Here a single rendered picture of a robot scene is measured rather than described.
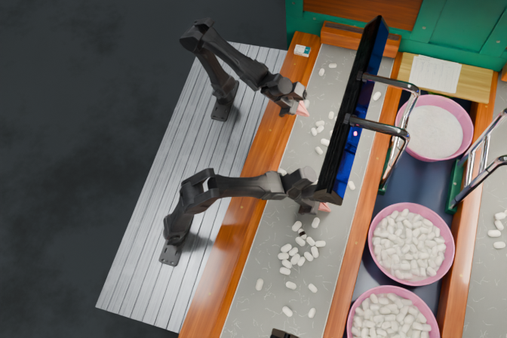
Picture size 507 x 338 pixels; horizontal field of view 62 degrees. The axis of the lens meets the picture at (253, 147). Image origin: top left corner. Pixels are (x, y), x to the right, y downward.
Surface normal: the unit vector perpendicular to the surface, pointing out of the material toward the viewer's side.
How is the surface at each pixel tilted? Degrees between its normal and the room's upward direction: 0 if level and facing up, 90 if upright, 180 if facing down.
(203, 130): 0
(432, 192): 0
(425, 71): 0
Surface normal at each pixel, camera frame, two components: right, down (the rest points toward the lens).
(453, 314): -0.10, -0.43
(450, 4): -0.33, 0.87
